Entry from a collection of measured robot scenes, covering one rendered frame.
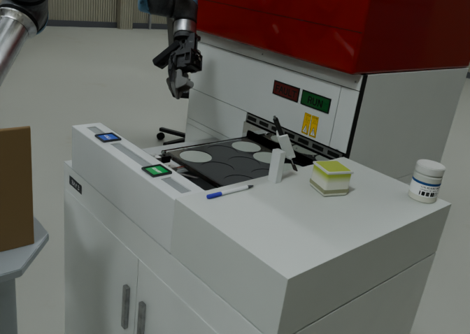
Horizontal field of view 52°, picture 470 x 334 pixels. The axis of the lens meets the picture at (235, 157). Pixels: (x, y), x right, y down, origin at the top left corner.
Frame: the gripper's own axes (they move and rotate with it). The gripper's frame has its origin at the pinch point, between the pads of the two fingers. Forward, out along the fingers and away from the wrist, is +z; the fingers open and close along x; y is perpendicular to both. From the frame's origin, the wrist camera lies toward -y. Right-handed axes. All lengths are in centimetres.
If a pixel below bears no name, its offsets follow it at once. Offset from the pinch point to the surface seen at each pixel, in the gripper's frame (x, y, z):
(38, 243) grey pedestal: -43, -5, 49
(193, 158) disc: 1.7, 6.7, 20.7
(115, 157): -25.9, 0.4, 25.6
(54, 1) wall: 465, -631, -425
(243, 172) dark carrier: 4.6, 22.6, 25.6
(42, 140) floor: 139, -226, -36
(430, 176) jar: 6, 74, 29
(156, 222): -27, 15, 43
